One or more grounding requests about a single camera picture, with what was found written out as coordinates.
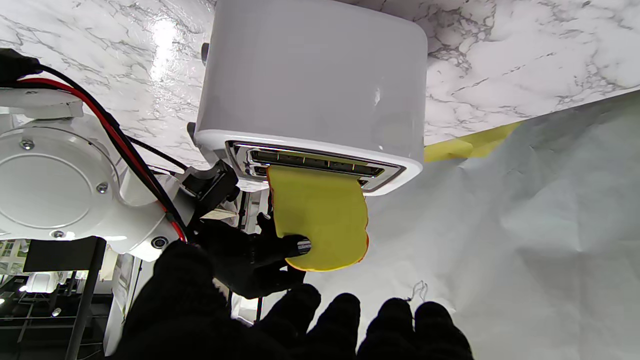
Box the red black right arm cable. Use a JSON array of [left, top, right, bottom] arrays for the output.
[[0, 47, 190, 242]]

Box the white crumpled backdrop sheet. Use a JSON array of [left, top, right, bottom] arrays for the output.
[[300, 92, 640, 360]]

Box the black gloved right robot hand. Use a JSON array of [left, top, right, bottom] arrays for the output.
[[192, 212, 312, 300]]

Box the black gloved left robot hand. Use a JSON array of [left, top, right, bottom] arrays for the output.
[[107, 240, 476, 360]]

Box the black metal shelf frame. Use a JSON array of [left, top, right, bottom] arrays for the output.
[[22, 236, 108, 360]]

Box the yellow toast slice orange crust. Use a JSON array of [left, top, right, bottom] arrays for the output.
[[266, 165, 370, 273]]

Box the yellow wooden desk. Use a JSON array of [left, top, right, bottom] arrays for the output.
[[424, 121, 523, 163]]

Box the white two-slot toaster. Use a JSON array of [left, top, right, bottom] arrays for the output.
[[187, 0, 429, 196]]

